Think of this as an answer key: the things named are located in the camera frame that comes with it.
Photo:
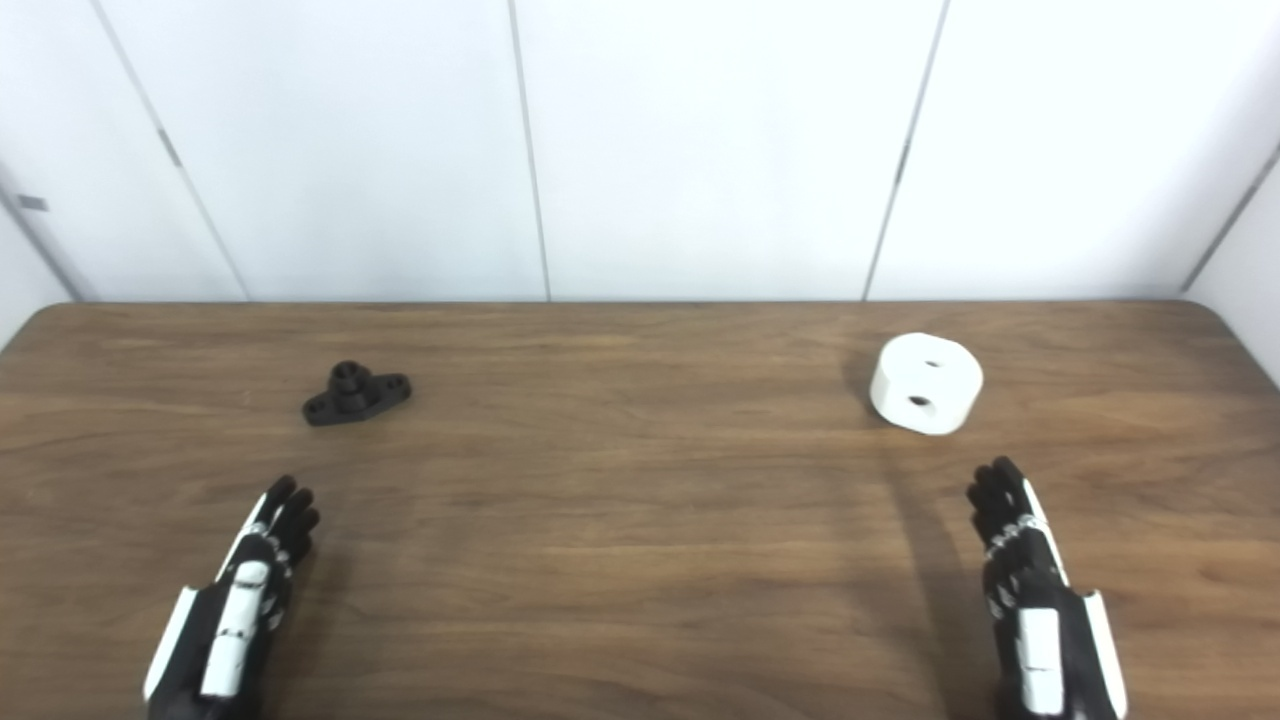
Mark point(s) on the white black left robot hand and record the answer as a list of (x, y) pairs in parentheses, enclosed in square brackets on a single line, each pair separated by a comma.
[(245, 600)]

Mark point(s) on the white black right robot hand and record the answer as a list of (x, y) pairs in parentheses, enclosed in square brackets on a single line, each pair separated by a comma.
[(1040, 630)]

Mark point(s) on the black flanged holder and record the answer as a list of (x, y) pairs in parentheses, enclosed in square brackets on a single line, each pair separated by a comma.
[(352, 397)]

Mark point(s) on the round white plastic piece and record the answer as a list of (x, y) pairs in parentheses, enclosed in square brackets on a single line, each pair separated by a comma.
[(925, 385)]

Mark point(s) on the small grey wall tag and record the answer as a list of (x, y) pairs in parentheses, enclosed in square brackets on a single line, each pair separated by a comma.
[(32, 203)]

